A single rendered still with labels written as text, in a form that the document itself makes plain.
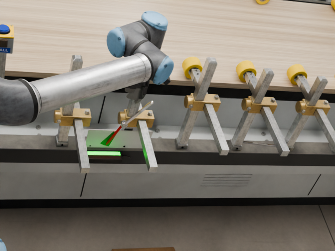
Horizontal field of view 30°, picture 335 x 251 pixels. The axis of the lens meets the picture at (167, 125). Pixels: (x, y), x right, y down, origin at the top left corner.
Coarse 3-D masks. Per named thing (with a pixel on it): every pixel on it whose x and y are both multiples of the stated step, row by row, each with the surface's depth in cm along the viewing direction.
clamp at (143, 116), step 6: (120, 114) 242; (126, 114) 242; (144, 114) 245; (120, 120) 242; (126, 120) 242; (132, 120) 243; (144, 120) 244; (150, 120) 245; (132, 126) 245; (150, 126) 247
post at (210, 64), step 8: (208, 64) 231; (216, 64) 232; (208, 72) 234; (200, 80) 238; (208, 80) 237; (200, 88) 239; (200, 96) 242; (192, 112) 248; (184, 120) 254; (192, 120) 251; (184, 128) 253; (192, 128) 254; (184, 136) 257
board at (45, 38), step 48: (0, 0) 271; (48, 0) 280; (96, 0) 290; (144, 0) 300; (192, 0) 311; (240, 0) 323; (48, 48) 255; (96, 48) 263; (192, 48) 281; (240, 48) 291; (288, 48) 301
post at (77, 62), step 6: (72, 60) 218; (78, 60) 218; (72, 66) 219; (78, 66) 219; (66, 108) 232; (72, 108) 233; (66, 114) 234; (60, 126) 239; (66, 126) 239; (60, 132) 240; (66, 132) 241; (60, 138) 242; (66, 138) 243
